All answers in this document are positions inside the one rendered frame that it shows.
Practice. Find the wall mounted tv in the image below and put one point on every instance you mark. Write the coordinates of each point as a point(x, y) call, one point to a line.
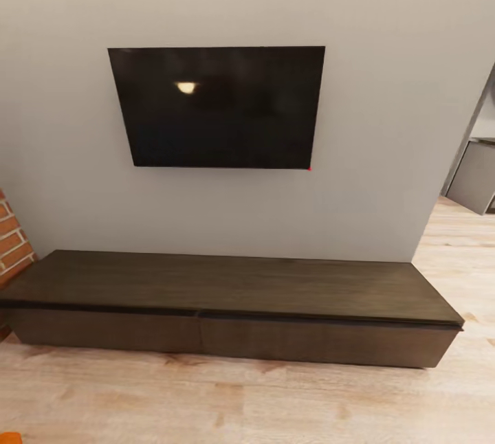
point(219, 107)

